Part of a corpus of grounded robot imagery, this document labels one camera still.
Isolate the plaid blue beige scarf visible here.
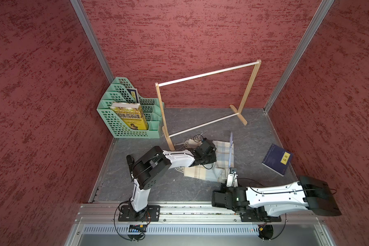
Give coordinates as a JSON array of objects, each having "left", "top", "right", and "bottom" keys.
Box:
[{"left": 175, "top": 138, "right": 236, "bottom": 182}]

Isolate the light blue clothes hanger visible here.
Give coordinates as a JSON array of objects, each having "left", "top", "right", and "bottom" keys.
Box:
[{"left": 228, "top": 132, "right": 233, "bottom": 170}]

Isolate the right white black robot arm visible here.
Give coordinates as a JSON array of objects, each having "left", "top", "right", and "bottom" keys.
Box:
[{"left": 211, "top": 176, "right": 341, "bottom": 217}]

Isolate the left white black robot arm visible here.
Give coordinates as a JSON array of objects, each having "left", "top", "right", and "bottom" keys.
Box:
[{"left": 126, "top": 138, "right": 216, "bottom": 213}]

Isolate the wooden clothes rack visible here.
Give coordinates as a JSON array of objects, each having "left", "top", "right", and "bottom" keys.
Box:
[{"left": 154, "top": 59, "right": 262, "bottom": 151}]

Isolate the dark blue book yellow label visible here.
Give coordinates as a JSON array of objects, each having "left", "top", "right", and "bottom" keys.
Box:
[{"left": 262, "top": 144, "right": 294, "bottom": 176}]

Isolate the black remote control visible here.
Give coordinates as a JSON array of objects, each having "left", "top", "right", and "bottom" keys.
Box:
[{"left": 126, "top": 155, "right": 134, "bottom": 180}]

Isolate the dark book in organizer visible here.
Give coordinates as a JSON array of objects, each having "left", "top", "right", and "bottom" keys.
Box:
[{"left": 127, "top": 88, "right": 140, "bottom": 104}]

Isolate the left corner aluminium profile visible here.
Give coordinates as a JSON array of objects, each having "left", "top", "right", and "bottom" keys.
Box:
[{"left": 70, "top": 0, "right": 115, "bottom": 84}]

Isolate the corner aluminium profile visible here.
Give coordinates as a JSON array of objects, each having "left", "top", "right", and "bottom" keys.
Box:
[
  {"left": 70, "top": 0, "right": 115, "bottom": 84},
  {"left": 263, "top": 0, "right": 334, "bottom": 114}
]

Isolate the right corner aluminium profile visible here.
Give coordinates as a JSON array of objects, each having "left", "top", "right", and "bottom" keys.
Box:
[{"left": 263, "top": 0, "right": 334, "bottom": 114}]

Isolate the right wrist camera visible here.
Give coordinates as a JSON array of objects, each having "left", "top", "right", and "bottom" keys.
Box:
[{"left": 226, "top": 168, "right": 238, "bottom": 188}]

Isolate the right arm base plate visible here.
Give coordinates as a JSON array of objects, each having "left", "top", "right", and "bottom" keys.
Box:
[{"left": 240, "top": 207, "right": 282, "bottom": 223}]

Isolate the right base cable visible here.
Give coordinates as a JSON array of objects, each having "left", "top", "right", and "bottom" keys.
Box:
[{"left": 257, "top": 213, "right": 288, "bottom": 241}]

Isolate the base cable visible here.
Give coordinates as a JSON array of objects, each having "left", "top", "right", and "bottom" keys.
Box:
[
  {"left": 257, "top": 213, "right": 288, "bottom": 241},
  {"left": 113, "top": 199, "right": 151, "bottom": 242}
]

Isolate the left base cable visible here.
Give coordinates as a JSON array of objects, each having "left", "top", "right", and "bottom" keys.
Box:
[{"left": 113, "top": 199, "right": 151, "bottom": 242}]

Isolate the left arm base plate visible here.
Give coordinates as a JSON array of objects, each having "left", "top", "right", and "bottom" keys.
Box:
[{"left": 117, "top": 205, "right": 161, "bottom": 222}]

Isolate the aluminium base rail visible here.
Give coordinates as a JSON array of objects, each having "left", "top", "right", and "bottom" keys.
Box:
[{"left": 75, "top": 201, "right": 325, "bottom": 225}]

